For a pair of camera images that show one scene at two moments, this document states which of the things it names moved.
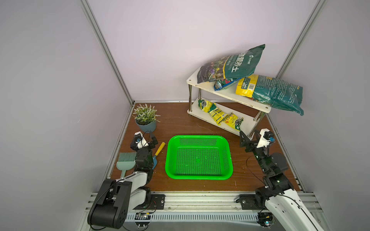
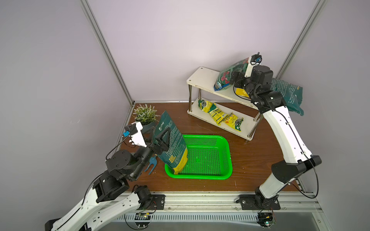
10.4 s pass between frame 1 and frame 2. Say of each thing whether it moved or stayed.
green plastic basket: stayed
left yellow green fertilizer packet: stayed
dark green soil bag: moved
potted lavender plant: stayed
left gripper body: moved
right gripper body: moved
